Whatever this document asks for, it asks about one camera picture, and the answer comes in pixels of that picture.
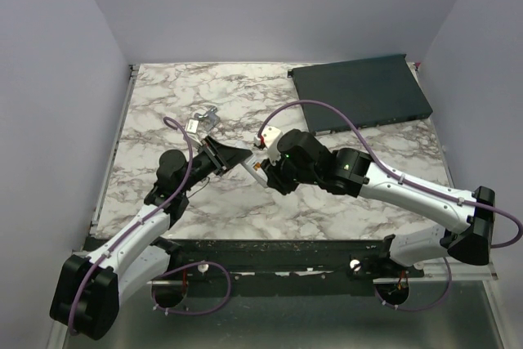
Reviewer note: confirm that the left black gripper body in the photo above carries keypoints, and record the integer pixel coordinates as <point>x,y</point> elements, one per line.
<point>204,164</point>

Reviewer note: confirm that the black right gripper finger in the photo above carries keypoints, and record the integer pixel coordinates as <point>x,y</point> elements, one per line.
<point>270,170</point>
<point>283,185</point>

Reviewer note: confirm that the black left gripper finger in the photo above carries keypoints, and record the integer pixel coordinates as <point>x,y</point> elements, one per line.
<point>220,151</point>
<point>230,162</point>

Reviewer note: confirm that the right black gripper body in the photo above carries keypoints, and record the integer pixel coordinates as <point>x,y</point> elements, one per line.
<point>305,176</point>

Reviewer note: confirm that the white remote control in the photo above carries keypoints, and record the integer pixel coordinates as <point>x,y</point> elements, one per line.
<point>253,167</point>

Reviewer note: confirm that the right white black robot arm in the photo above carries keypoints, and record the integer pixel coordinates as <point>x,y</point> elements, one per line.
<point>464,220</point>

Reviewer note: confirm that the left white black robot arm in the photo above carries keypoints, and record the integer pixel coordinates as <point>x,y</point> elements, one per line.
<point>92,288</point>

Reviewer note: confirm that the dark green flat electronics box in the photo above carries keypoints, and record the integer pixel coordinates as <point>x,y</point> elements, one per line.
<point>370,92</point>

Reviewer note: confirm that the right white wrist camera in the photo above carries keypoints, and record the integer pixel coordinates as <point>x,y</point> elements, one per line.
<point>268,141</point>

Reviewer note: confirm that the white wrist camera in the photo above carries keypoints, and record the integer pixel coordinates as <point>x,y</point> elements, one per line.
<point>268,141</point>
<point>194,131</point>

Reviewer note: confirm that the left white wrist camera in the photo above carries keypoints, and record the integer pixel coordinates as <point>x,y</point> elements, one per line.
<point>194,131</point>

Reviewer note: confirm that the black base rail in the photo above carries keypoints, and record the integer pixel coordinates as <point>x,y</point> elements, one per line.
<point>283,268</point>

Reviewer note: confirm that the aluminium extrusion rail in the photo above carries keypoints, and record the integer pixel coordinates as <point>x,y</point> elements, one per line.
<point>437,270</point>

